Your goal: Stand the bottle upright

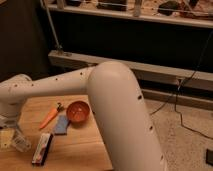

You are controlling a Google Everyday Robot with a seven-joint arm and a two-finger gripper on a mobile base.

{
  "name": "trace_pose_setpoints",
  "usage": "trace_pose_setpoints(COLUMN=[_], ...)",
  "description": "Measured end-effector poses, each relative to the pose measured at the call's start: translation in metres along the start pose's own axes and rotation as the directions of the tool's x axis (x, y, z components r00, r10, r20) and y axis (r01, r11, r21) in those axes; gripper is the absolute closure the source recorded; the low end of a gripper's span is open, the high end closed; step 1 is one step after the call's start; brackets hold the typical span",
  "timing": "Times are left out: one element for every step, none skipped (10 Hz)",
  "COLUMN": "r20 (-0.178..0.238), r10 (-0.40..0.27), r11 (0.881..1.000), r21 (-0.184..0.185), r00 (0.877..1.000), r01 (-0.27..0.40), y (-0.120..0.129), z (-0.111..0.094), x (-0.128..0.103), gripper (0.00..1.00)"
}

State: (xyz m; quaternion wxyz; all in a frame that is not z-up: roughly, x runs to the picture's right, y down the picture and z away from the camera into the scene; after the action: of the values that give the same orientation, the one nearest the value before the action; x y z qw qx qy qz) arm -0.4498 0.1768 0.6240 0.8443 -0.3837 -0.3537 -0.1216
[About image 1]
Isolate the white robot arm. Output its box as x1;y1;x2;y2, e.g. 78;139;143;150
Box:
0;61;169;171

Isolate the orange plastic bowl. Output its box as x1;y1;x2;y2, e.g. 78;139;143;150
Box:
66;101;90;123

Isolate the blue sponge cloth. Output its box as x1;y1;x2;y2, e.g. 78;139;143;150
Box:
54;115;69;135

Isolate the orange toy carrot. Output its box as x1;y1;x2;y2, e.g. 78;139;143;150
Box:
39;103;63;130

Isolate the wooden shelf unit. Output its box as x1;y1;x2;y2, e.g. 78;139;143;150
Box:
48;6;213;110

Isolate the black white rectangular box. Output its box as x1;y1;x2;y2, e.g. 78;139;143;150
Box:
31;133;53;166

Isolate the grey metal pole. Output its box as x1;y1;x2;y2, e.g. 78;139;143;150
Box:
43;0;63;53

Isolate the black object on floor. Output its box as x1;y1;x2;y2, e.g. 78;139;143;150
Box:
206;149;213;166

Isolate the black cable on floor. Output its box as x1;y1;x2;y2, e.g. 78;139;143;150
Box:
148;31;213;141

